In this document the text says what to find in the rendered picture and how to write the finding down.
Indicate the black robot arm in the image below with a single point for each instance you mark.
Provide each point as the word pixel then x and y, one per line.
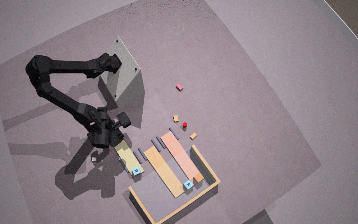
pixel 38 70

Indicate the small pink block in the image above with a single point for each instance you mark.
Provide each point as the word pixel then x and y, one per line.
pixel 179 87

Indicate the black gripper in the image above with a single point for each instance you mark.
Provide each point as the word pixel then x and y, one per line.
pixel 123 121

